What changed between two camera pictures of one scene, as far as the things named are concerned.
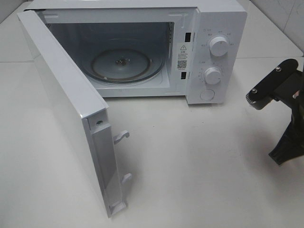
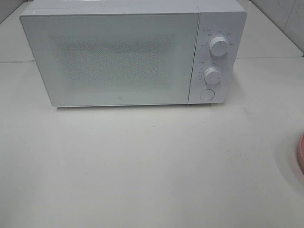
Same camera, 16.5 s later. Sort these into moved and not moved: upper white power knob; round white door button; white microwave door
Moved: white microwave door
Not moved: round white door button; upper white power knob
